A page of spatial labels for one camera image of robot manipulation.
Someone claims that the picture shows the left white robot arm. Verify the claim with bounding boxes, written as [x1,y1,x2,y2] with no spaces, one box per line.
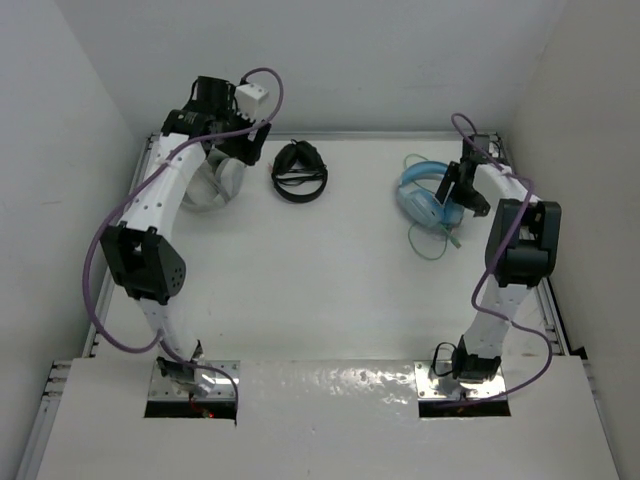
[100,76,271,397]

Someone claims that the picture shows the black headphones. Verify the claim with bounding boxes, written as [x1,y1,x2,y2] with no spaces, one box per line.
[271,139,329,204]

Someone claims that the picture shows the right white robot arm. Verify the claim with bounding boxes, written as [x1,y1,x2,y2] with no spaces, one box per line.
[430,133,562,384]

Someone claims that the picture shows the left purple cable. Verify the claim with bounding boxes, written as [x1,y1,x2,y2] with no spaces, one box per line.
[82,67,286,399]

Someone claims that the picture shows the light blue headphones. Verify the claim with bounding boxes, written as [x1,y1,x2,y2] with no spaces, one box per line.
[396,160,464,228]

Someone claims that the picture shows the green headphone cable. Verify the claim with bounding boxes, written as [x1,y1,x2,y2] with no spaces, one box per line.
[403,153,464,261]

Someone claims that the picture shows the white front cover board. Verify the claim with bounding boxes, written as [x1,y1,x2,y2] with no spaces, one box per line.
[39,357,617,479]

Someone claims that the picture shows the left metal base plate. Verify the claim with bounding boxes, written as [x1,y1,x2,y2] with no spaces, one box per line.
[148,358,240,401]

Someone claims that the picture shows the metal base plate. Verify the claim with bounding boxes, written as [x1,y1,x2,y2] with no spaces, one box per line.
[414,360,507,402]
[148,358,240,401]

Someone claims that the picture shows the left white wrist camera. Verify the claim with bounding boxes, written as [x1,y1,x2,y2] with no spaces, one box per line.
[235,83,269,121]

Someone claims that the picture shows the grey white headphones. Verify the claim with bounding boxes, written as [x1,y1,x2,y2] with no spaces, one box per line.
[181,150,247,213]

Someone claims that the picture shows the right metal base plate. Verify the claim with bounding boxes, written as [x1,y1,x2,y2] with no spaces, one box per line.
[414,360,507,402]

